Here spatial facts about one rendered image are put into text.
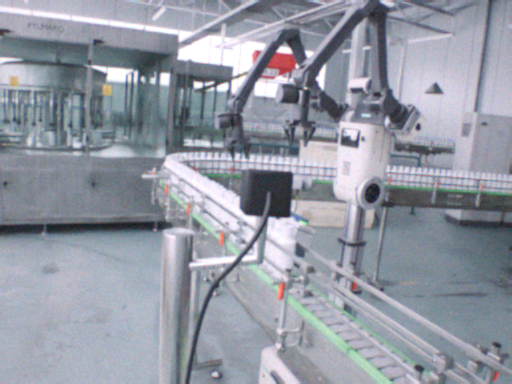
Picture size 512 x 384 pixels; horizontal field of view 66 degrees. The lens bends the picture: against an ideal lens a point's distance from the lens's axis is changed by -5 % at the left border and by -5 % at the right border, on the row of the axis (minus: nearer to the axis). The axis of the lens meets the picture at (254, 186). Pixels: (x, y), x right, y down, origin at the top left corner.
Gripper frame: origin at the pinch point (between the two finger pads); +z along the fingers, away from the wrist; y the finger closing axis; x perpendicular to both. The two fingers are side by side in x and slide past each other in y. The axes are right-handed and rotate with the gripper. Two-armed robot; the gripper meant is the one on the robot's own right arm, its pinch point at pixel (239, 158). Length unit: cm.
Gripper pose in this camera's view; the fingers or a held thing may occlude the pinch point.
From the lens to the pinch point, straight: 191.7
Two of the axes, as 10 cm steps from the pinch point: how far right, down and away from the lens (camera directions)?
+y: -9.1, 1.5, -3.9
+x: 4.1, 1.9, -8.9
